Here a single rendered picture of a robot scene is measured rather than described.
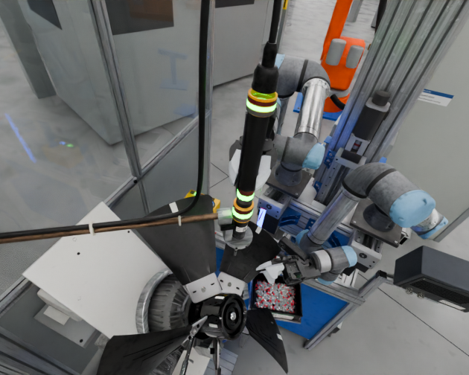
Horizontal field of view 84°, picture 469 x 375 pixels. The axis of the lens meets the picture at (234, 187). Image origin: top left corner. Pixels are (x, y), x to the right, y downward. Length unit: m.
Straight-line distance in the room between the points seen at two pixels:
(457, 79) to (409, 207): 1.58
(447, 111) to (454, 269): 1.46
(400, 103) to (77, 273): 1.30
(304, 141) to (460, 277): 0.71
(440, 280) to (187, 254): 0.83
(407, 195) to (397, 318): 1.76
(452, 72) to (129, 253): 2.17
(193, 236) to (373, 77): 0.96
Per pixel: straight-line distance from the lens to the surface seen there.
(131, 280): 0.92
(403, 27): 1.26
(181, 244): 0.75
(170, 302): 0.86
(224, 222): 0.56
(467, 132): 2.53
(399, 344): 2.46
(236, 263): 0.91
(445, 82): 2.33
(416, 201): 0.86
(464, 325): 2.85
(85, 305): 0.87
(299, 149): 0.75
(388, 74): 1.28
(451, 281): 1.15
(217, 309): 0.77
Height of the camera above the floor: 1.98
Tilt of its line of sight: 45 degrees down
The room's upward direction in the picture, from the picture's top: 7 degrees clockwise
